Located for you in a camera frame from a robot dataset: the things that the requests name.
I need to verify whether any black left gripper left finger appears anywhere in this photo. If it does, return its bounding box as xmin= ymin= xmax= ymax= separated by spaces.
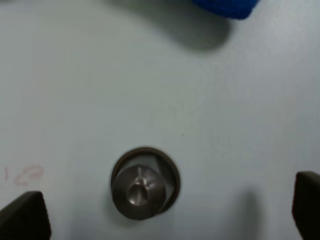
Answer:
xmin=0 ymin=191 xmax=52 ymax=240

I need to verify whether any grey coffee capsule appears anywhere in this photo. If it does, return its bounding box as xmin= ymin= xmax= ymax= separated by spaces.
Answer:
xmin=110 ymin=146 xmax=181 ymax=221

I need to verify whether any blue folded cloth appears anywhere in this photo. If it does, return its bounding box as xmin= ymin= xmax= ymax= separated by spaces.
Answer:
xmin=191 ymin=0 xmax=259 ymax=20

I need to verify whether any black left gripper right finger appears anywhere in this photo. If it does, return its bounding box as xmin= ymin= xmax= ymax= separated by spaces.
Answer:
xmin=292 ymin=171 xmax=320 ymax=240

